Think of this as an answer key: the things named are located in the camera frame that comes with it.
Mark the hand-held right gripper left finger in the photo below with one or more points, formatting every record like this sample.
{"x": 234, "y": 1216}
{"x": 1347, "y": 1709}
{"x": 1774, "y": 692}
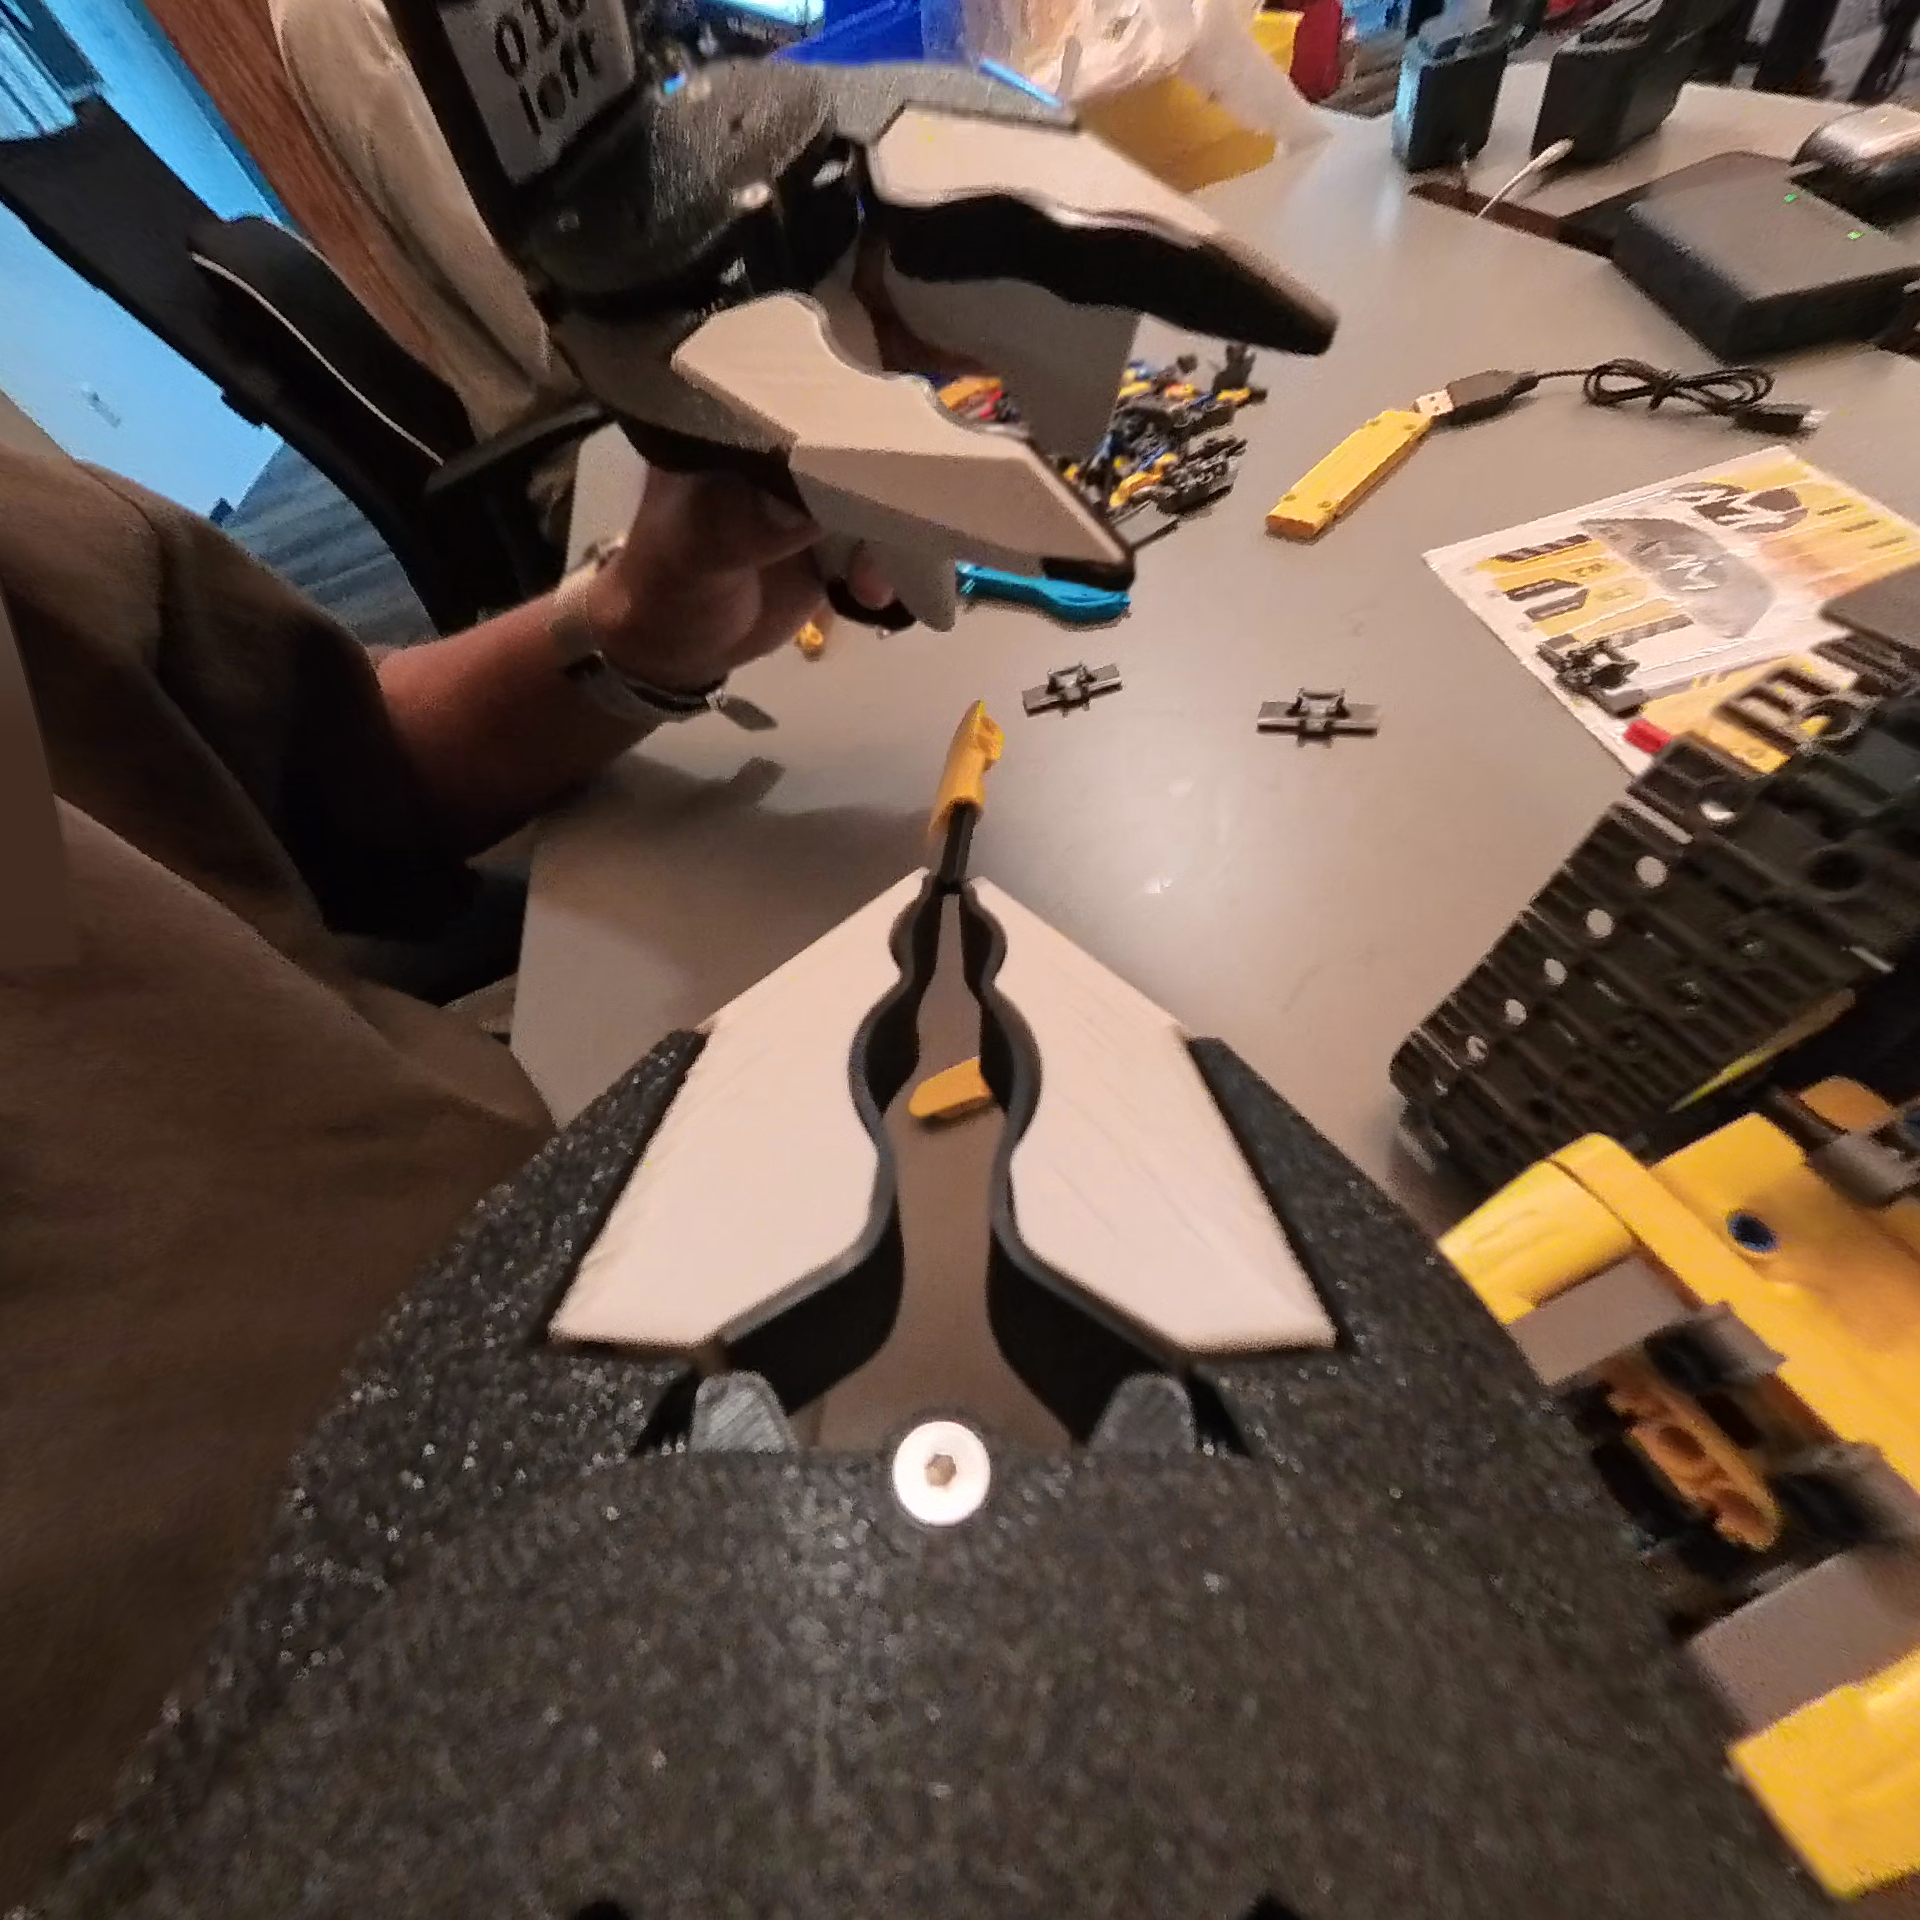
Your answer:
{"x": 721, "y": 1185}

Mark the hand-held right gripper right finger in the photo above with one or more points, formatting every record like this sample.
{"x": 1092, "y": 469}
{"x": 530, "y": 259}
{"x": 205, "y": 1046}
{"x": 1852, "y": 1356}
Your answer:
{"x": 1170, "y": 1185}

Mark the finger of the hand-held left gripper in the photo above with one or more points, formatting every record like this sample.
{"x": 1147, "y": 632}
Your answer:
{"x": 914, "y": 464}
{"x": 1020, "y": 164}

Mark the pile of small toy bricks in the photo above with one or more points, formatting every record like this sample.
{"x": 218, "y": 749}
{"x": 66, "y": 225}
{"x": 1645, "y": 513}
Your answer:
{"x": 1170, "y": 434}

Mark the yellow blade-shaped brick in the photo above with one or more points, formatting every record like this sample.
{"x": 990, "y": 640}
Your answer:
{"x": 954, "y": 1093}
{"x": 968, "y": 757}

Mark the black toy axle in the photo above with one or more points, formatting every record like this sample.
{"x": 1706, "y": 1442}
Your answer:
{"x": 954, "y": 854}

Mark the yellow black toy tracked vehicle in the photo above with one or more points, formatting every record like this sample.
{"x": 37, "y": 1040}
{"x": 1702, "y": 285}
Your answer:
{"x": 1681, "y": 931}

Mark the person's left forearm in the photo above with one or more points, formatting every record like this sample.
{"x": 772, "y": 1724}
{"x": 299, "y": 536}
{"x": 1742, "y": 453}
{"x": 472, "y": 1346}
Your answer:
{"x": 494, "y": 733}

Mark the person's left hand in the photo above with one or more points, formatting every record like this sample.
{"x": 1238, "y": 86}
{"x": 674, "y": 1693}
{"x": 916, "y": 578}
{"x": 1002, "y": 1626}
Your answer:
{"x": 704, "y": 586}

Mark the yellow cardboard box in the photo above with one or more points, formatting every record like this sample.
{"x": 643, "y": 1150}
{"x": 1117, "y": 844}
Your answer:
{"x": 1185, "y": 141}

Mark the blue brick separator tool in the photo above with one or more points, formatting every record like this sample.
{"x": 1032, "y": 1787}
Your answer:
{"x": 1049, "y": 593}

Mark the clear plastic bags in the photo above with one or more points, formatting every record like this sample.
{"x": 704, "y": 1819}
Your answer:
{"x": 1244, "y": 60}

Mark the beige wristwatch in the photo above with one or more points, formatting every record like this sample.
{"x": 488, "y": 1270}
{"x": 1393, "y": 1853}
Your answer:
{"x": 600, "y": 675}

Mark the black battery charger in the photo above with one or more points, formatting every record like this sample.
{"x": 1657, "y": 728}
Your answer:
{"x": 1597, "y": 82}
{"x": 1448, "y": 98}

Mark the yellow long panel brick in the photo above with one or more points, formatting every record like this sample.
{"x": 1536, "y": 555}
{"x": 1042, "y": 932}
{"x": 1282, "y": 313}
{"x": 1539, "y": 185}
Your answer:
{"x": 1348, "y": 473}

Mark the black power adapter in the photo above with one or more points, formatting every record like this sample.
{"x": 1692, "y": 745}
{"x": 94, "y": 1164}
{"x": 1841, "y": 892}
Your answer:
{"x": 1756, "y": 254}

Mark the yellow grey sticker sheet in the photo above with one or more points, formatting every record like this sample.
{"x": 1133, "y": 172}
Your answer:
{"x": 1694, "y": 540}

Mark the grey earbuds case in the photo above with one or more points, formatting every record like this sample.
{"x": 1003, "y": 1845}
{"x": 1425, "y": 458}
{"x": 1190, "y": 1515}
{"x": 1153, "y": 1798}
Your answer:
{"x": 1867, "y": 149}

